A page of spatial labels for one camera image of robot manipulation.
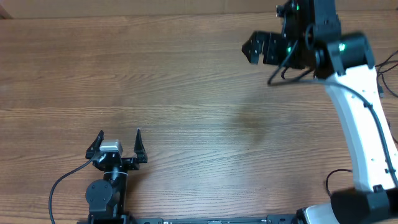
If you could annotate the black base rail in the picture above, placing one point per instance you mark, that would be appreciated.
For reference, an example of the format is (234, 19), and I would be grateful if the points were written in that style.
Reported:
(269, 219)

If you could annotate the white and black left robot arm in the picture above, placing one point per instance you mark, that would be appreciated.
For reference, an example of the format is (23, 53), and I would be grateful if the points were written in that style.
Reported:
(106, 197)

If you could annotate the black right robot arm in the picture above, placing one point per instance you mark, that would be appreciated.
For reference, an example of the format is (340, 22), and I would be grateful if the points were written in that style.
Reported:
(311, 41)

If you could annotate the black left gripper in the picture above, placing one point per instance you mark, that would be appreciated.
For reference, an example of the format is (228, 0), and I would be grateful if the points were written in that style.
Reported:
(133, 163)

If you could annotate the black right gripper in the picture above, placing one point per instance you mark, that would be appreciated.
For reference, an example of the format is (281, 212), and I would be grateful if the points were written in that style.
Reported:
(270, 45)

